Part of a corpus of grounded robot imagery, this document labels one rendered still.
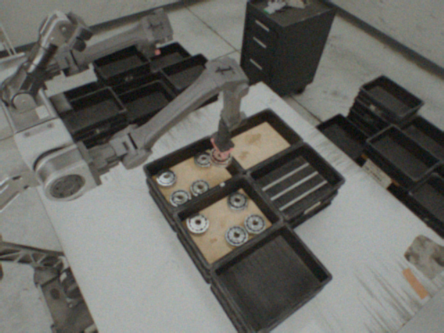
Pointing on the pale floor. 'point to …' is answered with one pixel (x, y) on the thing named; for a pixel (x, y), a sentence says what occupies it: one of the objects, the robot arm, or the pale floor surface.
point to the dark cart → (284, 44)
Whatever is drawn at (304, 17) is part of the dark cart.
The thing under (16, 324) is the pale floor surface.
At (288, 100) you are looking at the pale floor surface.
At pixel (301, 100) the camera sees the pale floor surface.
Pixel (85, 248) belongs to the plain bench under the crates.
